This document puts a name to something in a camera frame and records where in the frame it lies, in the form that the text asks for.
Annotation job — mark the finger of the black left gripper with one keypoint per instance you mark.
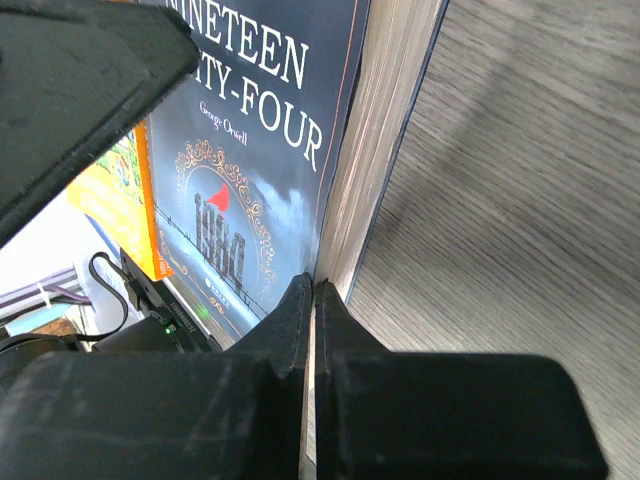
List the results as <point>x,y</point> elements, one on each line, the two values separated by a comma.
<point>75,77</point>

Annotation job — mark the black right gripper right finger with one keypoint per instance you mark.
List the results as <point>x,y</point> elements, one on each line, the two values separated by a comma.
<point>414,415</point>

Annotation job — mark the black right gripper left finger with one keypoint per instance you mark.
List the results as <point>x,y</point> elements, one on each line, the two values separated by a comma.
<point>237,414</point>

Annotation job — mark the dark blue 1984 book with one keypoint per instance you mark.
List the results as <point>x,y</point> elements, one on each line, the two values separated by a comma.
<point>272,157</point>

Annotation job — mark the orange paperback book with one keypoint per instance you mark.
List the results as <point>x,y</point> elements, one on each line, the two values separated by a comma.
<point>116,192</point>

